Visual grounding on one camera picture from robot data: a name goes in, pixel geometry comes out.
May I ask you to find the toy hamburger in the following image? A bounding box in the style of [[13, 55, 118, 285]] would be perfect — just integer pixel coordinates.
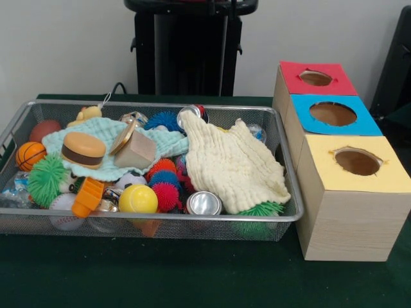
[[60, 132, 107, 170]]

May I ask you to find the light teal waffle cloth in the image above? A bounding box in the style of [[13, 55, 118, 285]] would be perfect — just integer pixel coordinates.
[[41, 115, 190, 179]]

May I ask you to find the small orange basketball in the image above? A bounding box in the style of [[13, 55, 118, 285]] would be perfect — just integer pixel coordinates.
[[15, 141, 48, 172]]

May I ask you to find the yellow ball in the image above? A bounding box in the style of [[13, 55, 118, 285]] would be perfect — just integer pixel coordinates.
[[118, 184, 159, 214]]

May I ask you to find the cream waffle cloth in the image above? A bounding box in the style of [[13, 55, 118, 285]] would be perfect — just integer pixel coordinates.
[[179, 111, 292, 215]]

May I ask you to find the orange plastic toy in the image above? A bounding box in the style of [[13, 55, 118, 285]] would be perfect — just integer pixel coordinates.
[[71, 178, 105, 219]]

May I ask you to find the dark green tablecloth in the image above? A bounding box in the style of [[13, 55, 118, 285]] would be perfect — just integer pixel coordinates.
[[0, 93, 411, 308]]

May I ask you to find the plain wooden block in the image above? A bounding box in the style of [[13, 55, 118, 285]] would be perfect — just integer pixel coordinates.
[[114, 130, 158, 170]]

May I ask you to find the wooden box with three holes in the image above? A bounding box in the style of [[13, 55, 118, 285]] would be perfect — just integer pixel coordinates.
[[272, 60, 411, 262]]

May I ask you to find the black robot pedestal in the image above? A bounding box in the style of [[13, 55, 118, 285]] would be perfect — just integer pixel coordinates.
[[123, 0, 259, 96]]

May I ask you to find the yellow rubber duck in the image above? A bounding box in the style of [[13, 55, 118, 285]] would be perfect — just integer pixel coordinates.
[[66, 105, 103, 128]]

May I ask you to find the black cable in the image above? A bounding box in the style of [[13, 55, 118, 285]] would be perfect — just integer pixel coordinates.
[[111, 82, 130, 96]]

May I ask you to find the green spiky ball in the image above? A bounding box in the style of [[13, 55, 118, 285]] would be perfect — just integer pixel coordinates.
[[27, 153, 69, 209]]

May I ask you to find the shallow wire mesh bin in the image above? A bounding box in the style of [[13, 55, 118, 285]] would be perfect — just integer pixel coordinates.
[[0, 99, 305, 242]]

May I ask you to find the black chair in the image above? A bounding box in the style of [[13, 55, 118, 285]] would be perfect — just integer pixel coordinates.
[[369, 5, 411, 129]]

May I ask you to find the small brown football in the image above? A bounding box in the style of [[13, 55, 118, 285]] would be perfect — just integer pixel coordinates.
[[29, 119, 62, 144]]

